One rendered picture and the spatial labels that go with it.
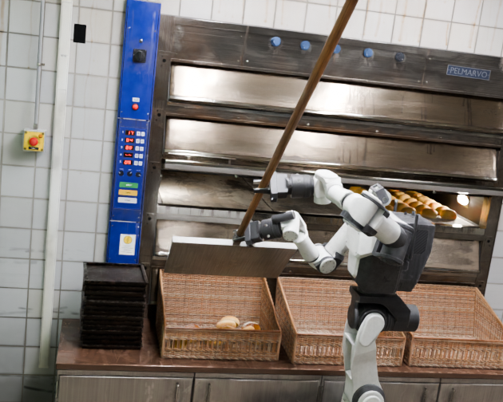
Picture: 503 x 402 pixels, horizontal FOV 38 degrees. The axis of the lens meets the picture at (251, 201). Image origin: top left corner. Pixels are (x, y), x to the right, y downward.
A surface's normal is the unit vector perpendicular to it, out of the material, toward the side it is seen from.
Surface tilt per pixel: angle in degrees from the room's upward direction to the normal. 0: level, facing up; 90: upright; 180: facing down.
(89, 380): 91
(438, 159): 68
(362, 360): 113
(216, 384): 91
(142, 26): 90
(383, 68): 90
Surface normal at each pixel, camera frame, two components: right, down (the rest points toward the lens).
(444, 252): 0.22, -0.12
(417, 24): 0.19, 0.22
